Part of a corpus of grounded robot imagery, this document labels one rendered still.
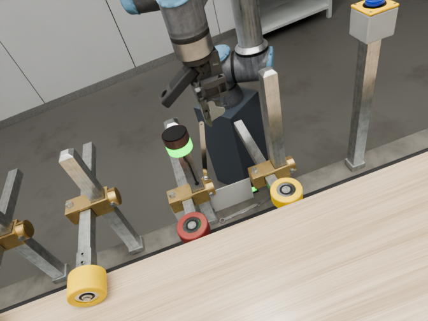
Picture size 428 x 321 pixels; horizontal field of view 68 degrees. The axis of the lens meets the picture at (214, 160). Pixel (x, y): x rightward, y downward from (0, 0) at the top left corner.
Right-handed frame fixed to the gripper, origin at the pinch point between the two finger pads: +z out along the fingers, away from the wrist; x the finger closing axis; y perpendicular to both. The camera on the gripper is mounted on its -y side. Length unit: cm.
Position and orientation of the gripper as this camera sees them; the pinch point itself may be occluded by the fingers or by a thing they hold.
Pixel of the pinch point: (207, 123)
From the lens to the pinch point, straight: 88.1
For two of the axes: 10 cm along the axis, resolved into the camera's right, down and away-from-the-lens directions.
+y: 9.4, -3.5, 0.4
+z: 2.2, 6.9, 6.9
